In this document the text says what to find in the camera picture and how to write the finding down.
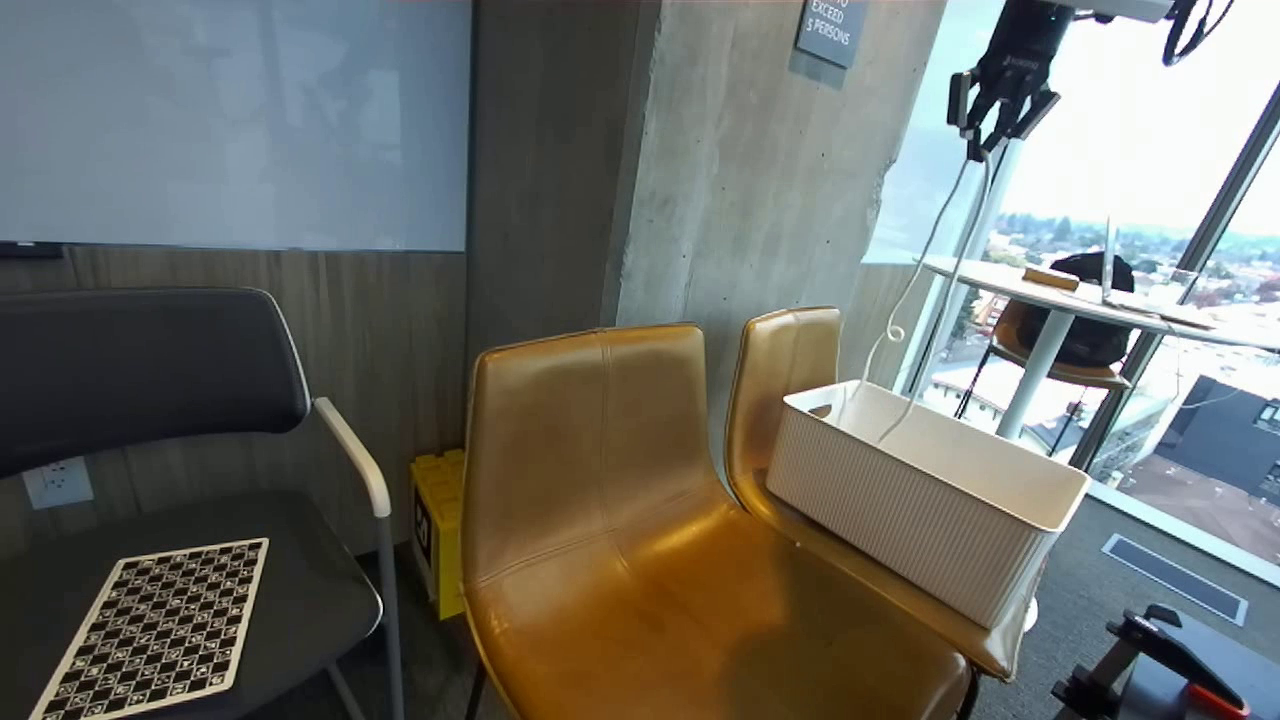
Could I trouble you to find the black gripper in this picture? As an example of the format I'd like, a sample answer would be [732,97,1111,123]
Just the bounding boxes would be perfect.
[948,0,1076,167]

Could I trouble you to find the white laundry basket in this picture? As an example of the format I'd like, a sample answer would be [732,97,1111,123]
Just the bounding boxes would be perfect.
[762,377,1093,631]

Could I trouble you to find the small brown box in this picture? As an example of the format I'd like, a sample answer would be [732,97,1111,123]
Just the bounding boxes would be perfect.
[1015,263,1083,296]

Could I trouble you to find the grey occupancy sign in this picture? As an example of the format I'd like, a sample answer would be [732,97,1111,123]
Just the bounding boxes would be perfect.
[790,0,871,71]

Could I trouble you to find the dark window mullion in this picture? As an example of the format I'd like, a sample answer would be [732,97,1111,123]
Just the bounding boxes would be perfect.
[1068,81,1280,472]

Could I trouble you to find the black wooden chair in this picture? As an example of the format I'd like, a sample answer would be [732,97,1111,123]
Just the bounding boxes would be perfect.
[950,246,1140,425]

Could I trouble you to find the white table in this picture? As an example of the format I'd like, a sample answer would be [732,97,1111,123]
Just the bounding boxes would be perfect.
[916,250,1280,442]

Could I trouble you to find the mustard leather chair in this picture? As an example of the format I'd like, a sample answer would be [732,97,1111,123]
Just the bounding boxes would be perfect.
[723,304,1034,684]
[458,319,975,720]

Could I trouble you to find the floor vent grille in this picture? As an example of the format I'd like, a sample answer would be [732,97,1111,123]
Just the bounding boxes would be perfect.
[1098,532,1250,631]

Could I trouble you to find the yellow box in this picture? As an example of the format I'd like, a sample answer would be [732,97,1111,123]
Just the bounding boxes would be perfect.
[407,449,470,622]

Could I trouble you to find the whiteboard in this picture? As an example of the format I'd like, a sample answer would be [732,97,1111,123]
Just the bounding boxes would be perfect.
[0,0,477,256]

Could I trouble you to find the black whiteboard marker tray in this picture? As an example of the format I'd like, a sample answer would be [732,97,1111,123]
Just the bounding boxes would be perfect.
[0,235,67,263]

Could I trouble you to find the black white checkerboard sheet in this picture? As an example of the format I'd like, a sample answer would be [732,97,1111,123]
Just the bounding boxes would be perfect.
[27,532,270,720]

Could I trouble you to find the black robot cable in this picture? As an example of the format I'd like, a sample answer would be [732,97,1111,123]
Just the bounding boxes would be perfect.
[1160,0,1239,71]

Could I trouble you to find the orange handled black clamp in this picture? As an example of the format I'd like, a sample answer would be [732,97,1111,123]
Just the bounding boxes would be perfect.
[1049,601,1254,720]

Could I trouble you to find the white wall outlet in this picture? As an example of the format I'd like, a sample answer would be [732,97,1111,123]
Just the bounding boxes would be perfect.
[14,456,101,517]

